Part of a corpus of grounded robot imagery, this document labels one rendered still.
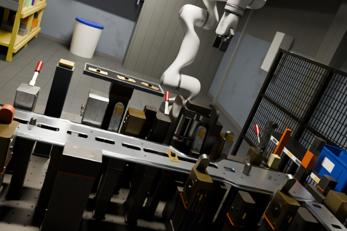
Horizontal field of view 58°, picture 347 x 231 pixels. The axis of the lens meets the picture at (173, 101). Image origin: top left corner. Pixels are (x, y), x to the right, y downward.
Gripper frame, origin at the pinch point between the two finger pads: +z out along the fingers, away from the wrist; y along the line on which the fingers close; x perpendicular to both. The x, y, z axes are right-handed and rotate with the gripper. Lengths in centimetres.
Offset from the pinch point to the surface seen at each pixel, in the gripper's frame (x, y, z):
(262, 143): 34.0, 11.4, 34.1
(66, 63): -60, -6, 29
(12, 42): -156, -361, 114
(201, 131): 2.3, 12.3, 36.1
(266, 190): 28, 35, 45
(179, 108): -10.1, 9.6, 29.4
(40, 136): -60, 33, 45
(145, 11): 38, -546, 14
